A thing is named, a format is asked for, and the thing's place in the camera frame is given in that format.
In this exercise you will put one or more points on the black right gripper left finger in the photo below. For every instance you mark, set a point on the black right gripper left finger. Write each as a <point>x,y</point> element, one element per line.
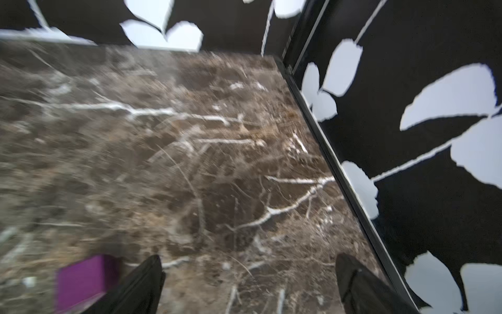
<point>139,292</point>

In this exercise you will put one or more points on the small purple block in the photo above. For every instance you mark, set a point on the small purple block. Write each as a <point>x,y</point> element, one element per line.
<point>85,280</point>

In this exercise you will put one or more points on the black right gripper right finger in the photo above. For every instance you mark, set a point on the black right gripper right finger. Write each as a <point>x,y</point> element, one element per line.
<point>361,291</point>

